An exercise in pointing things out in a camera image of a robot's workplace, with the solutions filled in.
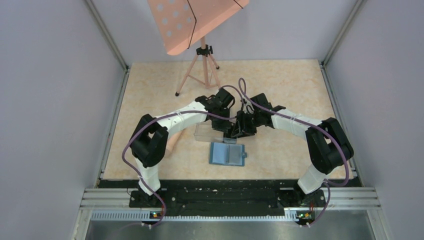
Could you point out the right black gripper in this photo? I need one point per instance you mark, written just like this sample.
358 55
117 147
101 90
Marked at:
242 129

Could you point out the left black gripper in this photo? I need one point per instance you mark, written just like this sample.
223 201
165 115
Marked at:
222 127

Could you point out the teal card holder wallet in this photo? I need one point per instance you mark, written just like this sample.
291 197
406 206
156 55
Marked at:
219 152

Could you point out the clear plastic box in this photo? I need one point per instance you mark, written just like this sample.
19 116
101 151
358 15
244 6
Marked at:
205 133

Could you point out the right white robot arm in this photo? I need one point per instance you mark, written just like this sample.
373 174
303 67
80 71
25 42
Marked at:
327 143

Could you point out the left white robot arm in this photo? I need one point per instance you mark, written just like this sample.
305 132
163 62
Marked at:
150 137

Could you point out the pink toy microphone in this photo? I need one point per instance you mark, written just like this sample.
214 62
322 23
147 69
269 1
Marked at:
171 142

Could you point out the pink music stand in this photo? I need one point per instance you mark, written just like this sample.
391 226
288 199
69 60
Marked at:
182 23

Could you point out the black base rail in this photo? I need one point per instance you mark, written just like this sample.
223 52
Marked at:
228 198

